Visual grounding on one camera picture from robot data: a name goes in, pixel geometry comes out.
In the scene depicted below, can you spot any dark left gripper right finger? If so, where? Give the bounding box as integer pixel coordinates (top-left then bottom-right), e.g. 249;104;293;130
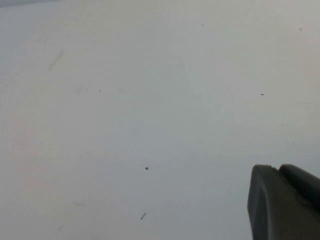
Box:
278;163;320;201

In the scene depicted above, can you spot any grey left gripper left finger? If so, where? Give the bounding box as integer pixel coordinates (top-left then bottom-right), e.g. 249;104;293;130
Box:
247;164;320;240

